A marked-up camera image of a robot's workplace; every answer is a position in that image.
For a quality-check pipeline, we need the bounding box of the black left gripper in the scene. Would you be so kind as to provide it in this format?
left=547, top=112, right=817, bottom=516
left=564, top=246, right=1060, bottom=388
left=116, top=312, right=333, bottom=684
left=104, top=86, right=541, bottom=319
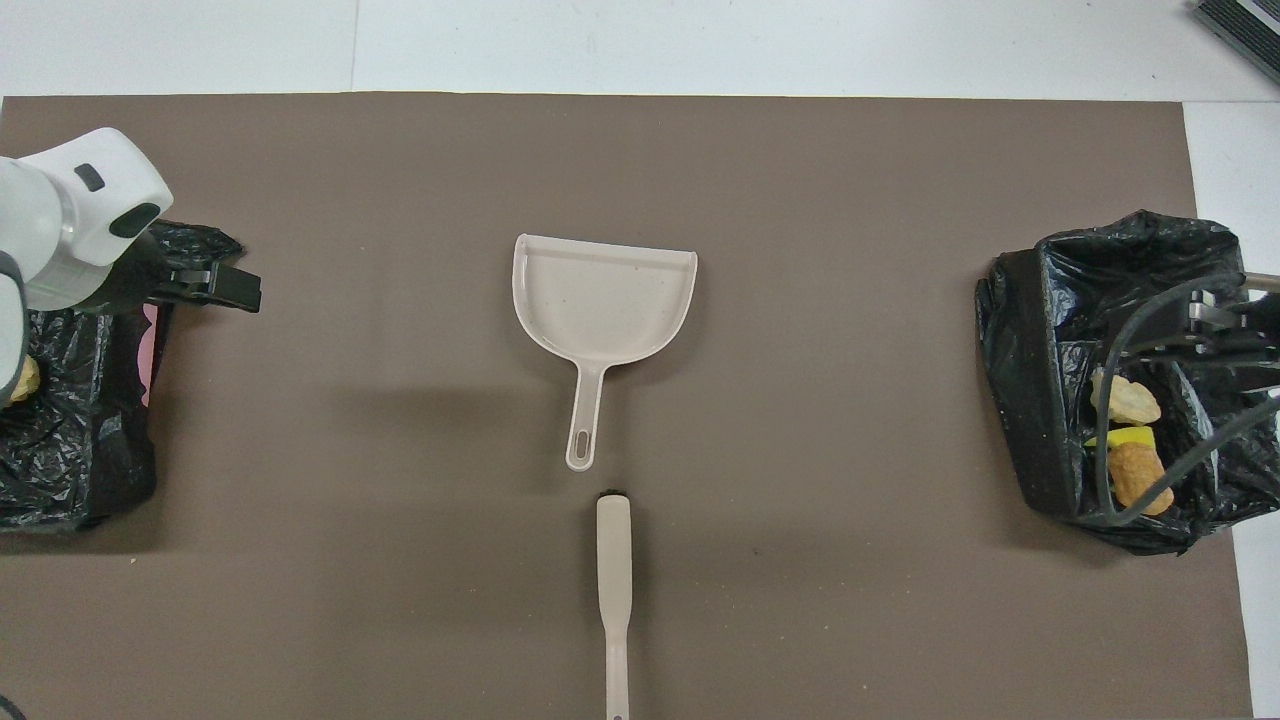
left=88, top=232, right=264, bottom=314

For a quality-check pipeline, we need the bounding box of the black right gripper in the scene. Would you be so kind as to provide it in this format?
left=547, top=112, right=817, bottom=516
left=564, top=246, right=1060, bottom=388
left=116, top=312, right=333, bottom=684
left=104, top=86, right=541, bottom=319
left=1135, top=285, right=1280, bottom=393

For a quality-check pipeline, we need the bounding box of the notched yellow sponge piece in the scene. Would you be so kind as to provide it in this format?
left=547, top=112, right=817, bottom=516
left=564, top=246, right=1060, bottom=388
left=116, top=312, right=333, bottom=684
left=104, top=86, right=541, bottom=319
left=1085, top=426, right=1157, bottom=452

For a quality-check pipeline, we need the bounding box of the brown fried nugget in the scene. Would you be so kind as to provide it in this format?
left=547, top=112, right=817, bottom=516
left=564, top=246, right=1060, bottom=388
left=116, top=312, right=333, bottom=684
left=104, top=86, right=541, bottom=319
left=1107, top=443, right=1176, bottom=517

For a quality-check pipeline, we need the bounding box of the beige plastic dustpan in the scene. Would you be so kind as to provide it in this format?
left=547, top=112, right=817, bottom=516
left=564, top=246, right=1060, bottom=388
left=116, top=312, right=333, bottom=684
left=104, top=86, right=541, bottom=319
left=513, top=234, right=699, bottom=473

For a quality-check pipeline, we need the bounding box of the beige brush with black bristles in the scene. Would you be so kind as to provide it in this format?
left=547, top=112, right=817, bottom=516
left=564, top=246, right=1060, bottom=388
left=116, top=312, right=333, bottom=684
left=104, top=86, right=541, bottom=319
left=596, top=489, right=635, bottom=720

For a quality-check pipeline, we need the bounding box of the right black trash bag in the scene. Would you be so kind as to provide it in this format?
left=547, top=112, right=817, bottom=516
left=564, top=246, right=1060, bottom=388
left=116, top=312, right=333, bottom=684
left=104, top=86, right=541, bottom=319
left=975, top=210, right=1280, bottom=554

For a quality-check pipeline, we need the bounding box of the black trash bag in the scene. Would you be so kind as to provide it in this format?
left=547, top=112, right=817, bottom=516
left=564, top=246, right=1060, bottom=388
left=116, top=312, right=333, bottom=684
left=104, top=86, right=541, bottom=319
left=0, top=220, right=244, bottom=531
left=975, top=210, right=1280, bottom=554

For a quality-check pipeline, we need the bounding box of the left black trash bag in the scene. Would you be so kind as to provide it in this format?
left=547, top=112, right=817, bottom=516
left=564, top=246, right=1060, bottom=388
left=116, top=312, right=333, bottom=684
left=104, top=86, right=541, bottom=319
left=0, top=220, right=244, bottom=531

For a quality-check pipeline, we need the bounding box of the brown table mat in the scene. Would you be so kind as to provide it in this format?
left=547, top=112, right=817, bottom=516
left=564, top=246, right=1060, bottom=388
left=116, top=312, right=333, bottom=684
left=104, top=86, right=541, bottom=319
left=0, top=93, right=1256, bottom=720

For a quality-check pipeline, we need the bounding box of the dark grey ribbed object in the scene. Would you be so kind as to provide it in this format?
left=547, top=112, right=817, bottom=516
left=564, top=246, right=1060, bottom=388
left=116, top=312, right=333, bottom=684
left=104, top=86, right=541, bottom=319
left=1193, top=0, right=1280, bottom=83

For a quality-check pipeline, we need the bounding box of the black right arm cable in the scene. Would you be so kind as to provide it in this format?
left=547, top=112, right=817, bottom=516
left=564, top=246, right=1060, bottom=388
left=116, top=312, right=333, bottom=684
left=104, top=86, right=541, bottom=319
left=1094, top=270, right=1280, bottom=528

